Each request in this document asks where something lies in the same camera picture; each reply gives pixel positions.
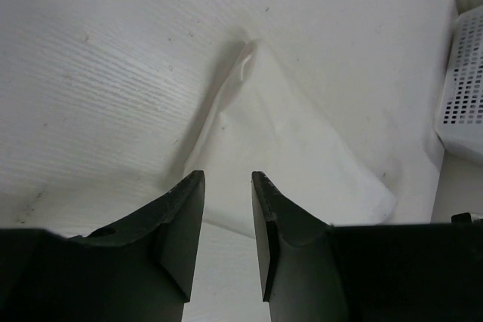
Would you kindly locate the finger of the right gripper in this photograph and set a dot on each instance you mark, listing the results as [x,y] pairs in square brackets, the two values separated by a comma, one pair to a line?
[462,218]

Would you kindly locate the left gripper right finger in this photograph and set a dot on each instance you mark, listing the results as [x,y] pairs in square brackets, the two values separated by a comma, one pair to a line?
[312,271]

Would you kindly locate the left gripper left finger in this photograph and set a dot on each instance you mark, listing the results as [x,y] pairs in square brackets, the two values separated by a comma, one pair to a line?
[139,268]

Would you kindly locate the white tank top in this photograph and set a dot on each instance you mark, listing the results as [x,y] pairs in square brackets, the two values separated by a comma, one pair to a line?
[260,121]

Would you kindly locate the white plastic laundry basket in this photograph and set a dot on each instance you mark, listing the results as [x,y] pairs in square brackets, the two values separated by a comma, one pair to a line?
[458,122]

